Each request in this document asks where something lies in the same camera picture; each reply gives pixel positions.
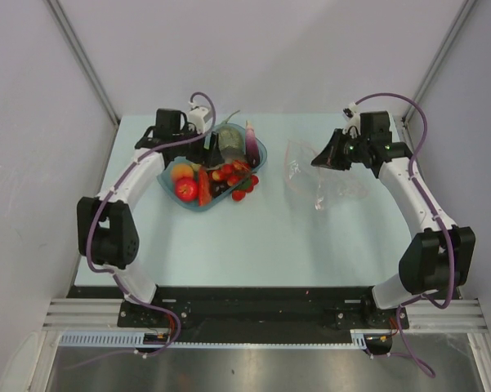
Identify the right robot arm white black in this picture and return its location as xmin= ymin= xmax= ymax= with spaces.
xmin=311 ymin=109 xmax=475 ymax=327

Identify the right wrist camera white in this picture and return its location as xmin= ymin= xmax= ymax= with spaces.
xmin=343 ymin=102 xmax=360 ymax=132

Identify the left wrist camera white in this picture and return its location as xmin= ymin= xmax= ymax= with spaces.
xmin=187 ymin=101 xmax=213 ymax=134

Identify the green cabbage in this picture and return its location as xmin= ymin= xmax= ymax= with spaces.
xmin=190 ymin=163 xmax=202 ymax=172

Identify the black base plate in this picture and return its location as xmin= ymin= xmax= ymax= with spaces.
xmin=67 ymin=286 xmax=410 ymax=343

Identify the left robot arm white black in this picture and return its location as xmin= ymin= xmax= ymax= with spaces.
xmin=77 ymin=103 xmax=216 ymax=327

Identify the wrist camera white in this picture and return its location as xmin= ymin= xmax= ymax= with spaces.
xmin=187 ymin=101 xmax=213 ymax=134
xmin=343 ymin=102 xmax=360 ymax=132

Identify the orange peach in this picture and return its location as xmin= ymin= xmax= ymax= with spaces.
xmin=170 ymin=163 xmax=194 ymax=183

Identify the red cherry tomato bunch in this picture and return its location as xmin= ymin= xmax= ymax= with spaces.
xmin=208 ymin=160 xmax=260 ymax=202

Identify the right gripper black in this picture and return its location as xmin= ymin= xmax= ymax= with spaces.
xmin=312 ymin=128 xmax=370 ymax=172

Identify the aluminium frame post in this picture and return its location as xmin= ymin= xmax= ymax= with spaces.
xmin=43 ymin=0 xmax=121 ymax=128
xmin=412 ymin=0 xmax=480 ymax=106

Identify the light blue cable duct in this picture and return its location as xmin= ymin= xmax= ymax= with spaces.
xmin=59 ymin=330 xmax=391 ymax=351

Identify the purple eggplant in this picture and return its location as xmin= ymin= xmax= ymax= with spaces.
xmin=245 ymin=120 xmax=261 ymax=167

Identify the clear zip top bag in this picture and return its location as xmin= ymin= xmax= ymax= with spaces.
xmin=283 ymin=140 xmax=369 ymax=211

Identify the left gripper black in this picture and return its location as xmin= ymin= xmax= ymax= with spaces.
xmin=173 ymin=122 xmax=225 ymax=169

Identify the teal plastic tray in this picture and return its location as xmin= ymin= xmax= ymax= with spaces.
xmin=158 ymin=122 xmax=267 ymax=212

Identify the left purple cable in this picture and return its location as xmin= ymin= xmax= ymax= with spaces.
xmin=63 ymin=92 xmax=216 ymax=371

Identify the aluminium rail front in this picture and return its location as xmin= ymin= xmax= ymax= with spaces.
xmin=43 ymin=299 xmax=489 ymax=334

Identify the green striped melon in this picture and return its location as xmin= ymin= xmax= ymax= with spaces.
xmin=217 ymin=109 xmax=244 ymax=160

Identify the right aluminium frame post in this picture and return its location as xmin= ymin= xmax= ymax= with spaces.
xmin=412 ymin=0 xmax=480 ymax=106

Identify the red apple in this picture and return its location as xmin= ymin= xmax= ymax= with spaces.
xmin=175 ymin=177 xmax=199 ymax=203

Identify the left aluminium frame post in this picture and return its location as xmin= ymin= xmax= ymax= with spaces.
xmin=43 ymin=0 xmax=121 ymax=128

